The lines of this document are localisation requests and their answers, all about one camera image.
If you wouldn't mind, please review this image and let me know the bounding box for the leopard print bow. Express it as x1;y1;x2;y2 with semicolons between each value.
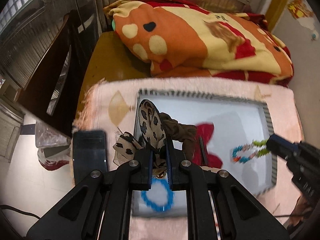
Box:
113;99;167;179

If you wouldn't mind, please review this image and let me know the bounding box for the brown scrunchie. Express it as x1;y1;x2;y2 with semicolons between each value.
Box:
159;113;197;161

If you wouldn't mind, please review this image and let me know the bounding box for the colourful flower bead bracelet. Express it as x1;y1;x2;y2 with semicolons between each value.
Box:
231;139;271;164

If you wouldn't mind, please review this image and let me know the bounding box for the red bow hair clip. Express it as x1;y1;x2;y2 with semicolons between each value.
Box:
192;122;223;168

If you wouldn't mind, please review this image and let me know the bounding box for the striped jewelry tray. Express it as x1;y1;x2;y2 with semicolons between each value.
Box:
131;88;278;219

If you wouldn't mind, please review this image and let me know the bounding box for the person's right hand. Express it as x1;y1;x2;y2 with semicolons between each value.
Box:
287;195;314;232

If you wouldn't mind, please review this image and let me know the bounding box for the black smartphone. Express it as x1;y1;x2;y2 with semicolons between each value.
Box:
72;130;108;185

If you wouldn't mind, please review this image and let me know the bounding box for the red white cloth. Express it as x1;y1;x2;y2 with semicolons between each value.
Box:
37;146;70;171

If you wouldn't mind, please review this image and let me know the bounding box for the grey speckled stool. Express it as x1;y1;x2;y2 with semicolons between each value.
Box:
35;121;70;148

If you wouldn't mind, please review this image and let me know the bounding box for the dark wooden chair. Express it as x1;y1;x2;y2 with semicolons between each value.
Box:
15;10;89;137

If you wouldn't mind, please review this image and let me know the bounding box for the orange yellow red blanket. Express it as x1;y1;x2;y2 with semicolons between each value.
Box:
103;0;294;86

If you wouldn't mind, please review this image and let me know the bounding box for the red gold wall sticker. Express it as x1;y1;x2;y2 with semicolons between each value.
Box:
287;0;315;30

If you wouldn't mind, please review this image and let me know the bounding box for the black cable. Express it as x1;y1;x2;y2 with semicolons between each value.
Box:
0;204;41;219

